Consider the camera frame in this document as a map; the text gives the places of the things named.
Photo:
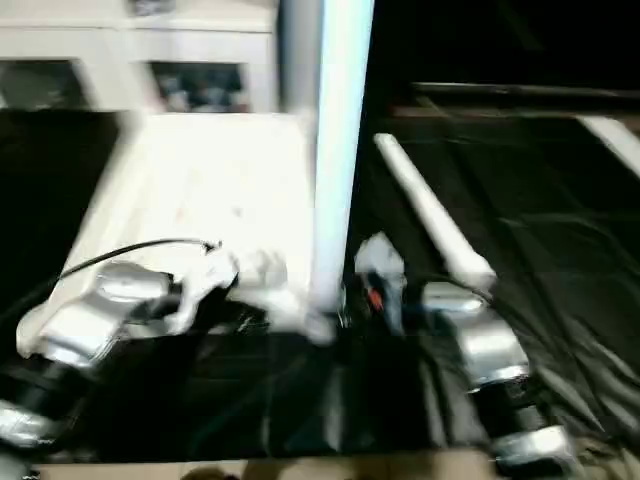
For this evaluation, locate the white plastic table top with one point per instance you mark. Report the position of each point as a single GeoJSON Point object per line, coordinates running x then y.
{"type": "Point", "coordinates": [200, 175]}

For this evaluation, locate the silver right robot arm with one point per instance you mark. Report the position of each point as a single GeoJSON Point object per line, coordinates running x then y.
{"type": "Point", "coordinates": [485, 340]}

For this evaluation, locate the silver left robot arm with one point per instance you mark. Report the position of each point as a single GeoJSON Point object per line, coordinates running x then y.
{"type": "Point", "coordinates": [85, 320]}

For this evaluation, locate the dark left robot foot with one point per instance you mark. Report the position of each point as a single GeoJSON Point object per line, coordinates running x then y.
{"type": "Point", "coordinates": [202, 474]}

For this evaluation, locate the black work mat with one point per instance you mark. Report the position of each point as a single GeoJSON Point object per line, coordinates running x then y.
{"type": "Point", "coordinates": [525, 225]}

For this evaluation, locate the dark blue black cabinet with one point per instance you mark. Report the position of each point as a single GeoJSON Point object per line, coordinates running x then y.
{"type": "Point", "coordinates": [390, 50]}

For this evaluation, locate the white board strip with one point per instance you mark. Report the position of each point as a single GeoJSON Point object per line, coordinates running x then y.
{"type": "Point", "coordinates": [615, 142]}

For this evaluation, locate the black television screen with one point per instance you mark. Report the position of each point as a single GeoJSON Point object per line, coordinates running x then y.
{"type": "Point", "coordinates": [525, 45]}

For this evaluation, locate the white glass-door cabinet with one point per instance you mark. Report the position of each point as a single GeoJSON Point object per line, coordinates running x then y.
{"type": "Point", "coordinates": [60, 45]}

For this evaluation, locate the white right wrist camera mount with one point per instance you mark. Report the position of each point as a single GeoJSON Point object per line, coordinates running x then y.
{"type": "Point", "coordinates": [380, 260]}

